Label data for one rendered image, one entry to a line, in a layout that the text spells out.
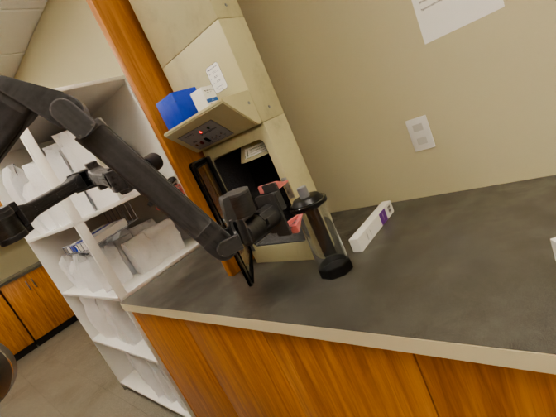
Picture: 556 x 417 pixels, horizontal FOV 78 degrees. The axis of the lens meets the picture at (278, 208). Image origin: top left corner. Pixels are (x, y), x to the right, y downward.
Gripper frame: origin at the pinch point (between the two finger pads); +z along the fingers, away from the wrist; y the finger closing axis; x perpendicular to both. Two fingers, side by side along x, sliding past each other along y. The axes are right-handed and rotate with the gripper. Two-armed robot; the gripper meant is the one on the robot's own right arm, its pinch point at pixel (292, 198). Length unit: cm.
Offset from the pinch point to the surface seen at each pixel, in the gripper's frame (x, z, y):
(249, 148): 21.5, 14.9, 15.8
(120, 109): 152, 54, 69
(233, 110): 9.3, 3.5, 27.3
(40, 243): 233, -6, 13
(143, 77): 46, 7, 52
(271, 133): 8.9, 13.6, 17.3
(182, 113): 28.1, 1.7, 33.7
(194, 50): 22, 12, 49
